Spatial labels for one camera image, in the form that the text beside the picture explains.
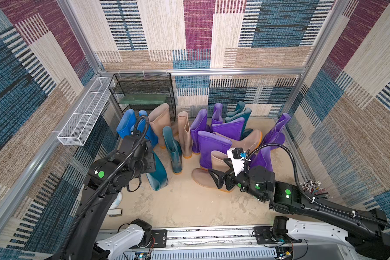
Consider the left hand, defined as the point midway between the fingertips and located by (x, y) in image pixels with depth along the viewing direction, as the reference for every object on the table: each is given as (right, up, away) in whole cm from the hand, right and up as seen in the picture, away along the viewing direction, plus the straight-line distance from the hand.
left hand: (151, 158), depth 64 cm
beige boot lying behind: (+48, +7, +27) cm, 55 cm away
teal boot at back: (+41, +24, +27) cm, 55 cm away
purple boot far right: (+57, +9, +16) cm, 60 cm away
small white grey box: (-22, -28, +15) cm, 39 cm away
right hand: (+27, -3, +1) cm, 27 cm away
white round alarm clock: (-22, -24, +19) cm, 38 cm away
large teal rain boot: (+4, -7, -5) cm, 9 cm away
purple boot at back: (+29, +18, +25) cm, 42 cm away
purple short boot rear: (+37, +12, +23) cm, 45 cm away
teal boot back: (+44, +20, +25) cm, 55 cm away
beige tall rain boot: (-2, +19, +23) cm, 29 cm away
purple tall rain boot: (+19, +15, +18) cm, 30 cm away
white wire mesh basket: (-49, +12, +27) cm, 58 cm away
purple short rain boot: (+23, +6, +14) cm, 28 cm away
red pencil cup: (+69, -13, +7) cm, 70 cm away
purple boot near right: (+48, -2, +12) cm, 50 cm away
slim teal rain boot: (+8, +3, +9) cm, 12 cm away
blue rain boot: (-11, +10, +32) cm, 36 cm away
